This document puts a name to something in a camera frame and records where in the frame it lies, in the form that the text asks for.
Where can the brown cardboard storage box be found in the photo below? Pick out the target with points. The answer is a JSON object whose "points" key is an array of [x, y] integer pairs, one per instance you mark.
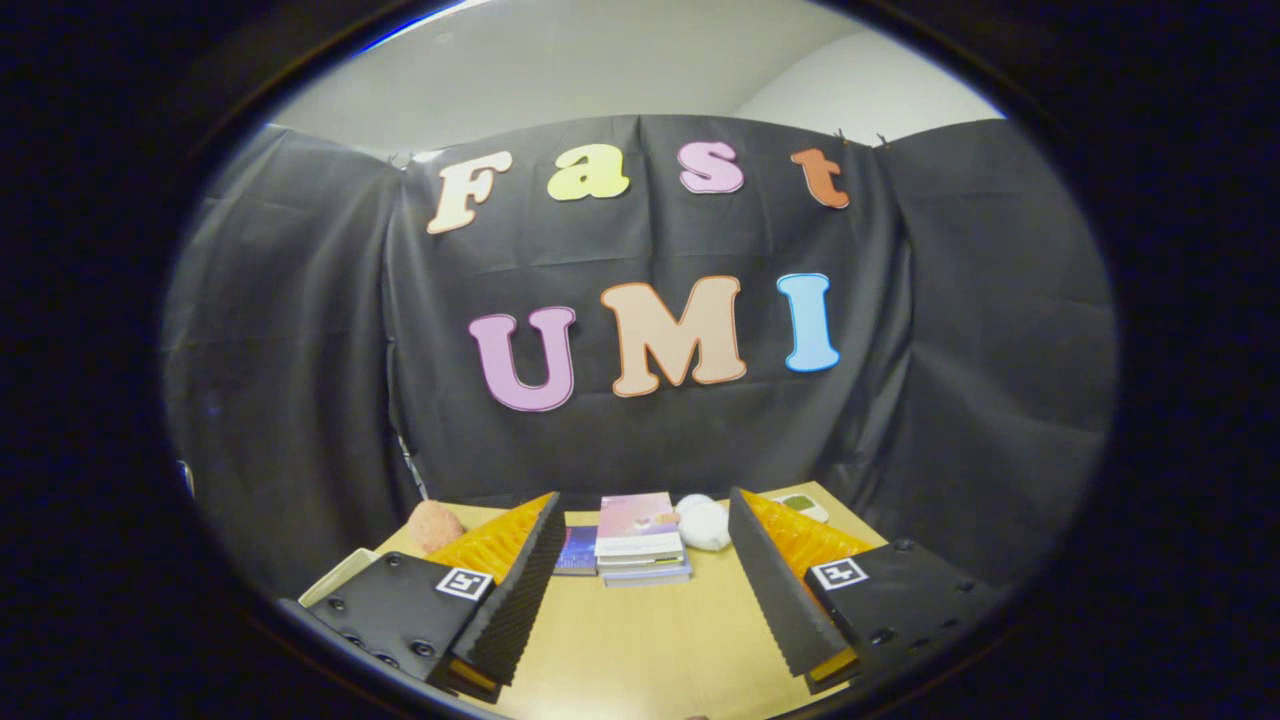
{"points": [[340, 575]]}

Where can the dark blue cover book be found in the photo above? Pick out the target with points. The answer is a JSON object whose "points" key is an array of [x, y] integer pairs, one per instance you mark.
{"points": [[578, 550]]}

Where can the orange plush ball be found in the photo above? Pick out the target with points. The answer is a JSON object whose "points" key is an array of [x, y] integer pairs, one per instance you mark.
{"points": [[435, 525]]}

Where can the white plush ball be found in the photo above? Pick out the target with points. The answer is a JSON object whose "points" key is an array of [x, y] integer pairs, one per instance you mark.
{"points": [[705, 525]]}

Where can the cream sectioned snack tray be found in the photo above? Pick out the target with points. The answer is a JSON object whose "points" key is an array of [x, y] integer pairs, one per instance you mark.
{"points": [[800, 505]]}

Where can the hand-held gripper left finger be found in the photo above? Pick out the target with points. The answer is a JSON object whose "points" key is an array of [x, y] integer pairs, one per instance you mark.
{"points": [[515, 600]]}

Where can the white thick book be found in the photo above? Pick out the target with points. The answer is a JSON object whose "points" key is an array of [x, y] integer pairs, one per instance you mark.
{"points": [[642, 563]]}

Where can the grey blue book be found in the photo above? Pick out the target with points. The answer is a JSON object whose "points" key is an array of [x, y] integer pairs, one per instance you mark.
{"points": [[648, 579]]}

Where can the pink cover book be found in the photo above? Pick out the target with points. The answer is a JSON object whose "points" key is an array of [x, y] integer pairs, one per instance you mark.
{"points": [[638, 515]]}

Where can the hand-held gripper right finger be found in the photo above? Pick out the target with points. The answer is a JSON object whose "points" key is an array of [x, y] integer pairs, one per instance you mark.
{"points": [[770, 590]]}

